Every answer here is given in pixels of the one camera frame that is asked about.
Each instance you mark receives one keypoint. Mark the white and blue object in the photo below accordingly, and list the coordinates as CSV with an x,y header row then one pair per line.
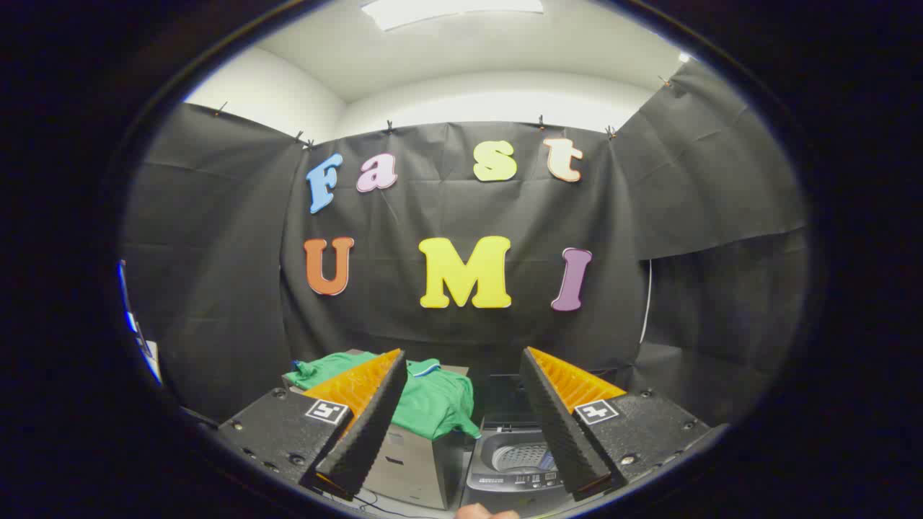
x,y
137,331

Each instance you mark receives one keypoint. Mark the grey washing machine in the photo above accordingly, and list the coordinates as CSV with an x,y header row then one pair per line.
x,y
515,481

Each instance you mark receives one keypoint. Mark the ceiling light panel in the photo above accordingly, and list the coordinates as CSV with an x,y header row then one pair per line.
x,y
447,11

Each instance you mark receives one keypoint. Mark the grey cabinet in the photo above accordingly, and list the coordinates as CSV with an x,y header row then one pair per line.
x,y
411,465

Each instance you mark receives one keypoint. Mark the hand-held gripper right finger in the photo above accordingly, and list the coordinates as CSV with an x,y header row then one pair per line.
x,y
562,432

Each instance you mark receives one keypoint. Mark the transparent washing machine lid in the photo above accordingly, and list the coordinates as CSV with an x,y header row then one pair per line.
x,y
501,400

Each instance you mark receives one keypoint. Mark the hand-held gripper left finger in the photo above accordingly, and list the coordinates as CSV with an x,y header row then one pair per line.
x,y
364,440

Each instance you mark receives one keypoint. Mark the green polo shirt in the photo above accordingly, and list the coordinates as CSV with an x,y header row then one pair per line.
x,y
440,404

